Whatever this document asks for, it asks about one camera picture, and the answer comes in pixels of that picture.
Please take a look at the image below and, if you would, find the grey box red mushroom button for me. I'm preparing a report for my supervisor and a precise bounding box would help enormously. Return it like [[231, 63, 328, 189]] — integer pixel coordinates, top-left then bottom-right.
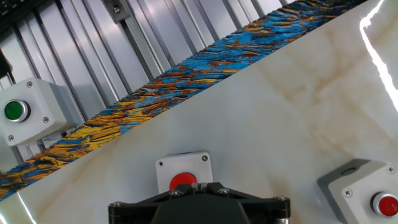
[[155, 151, 215, 194]]

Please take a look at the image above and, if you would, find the aluminium frame post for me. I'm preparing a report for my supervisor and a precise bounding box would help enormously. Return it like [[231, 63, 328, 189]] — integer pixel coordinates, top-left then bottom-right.
[[103, 0, 132, 24]]

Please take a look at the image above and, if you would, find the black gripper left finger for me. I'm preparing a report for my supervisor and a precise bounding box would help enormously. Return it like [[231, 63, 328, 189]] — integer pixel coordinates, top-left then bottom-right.
[[108, 182, 200, 224]]

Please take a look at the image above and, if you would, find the grey box green button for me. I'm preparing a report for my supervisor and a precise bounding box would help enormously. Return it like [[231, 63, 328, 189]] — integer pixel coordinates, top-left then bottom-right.
[[0, 77, 77, 147]]

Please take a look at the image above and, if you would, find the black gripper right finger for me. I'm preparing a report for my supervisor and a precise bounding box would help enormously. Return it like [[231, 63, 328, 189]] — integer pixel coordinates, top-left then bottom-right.
[[198, 182, 292, 224]]

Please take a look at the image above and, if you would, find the black keyboard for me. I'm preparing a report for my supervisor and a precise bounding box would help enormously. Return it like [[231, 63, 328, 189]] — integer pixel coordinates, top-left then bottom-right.
[[0, 0, 43, 21]]

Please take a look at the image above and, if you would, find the marble pattern mat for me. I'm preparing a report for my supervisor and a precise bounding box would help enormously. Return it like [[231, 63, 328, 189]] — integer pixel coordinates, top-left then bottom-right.
[[0, 0, 398, 224]]

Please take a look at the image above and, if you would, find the blue starry night cloth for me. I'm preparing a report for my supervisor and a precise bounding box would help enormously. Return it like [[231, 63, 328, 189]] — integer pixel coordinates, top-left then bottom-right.
[[0, 0, 369, 200]]

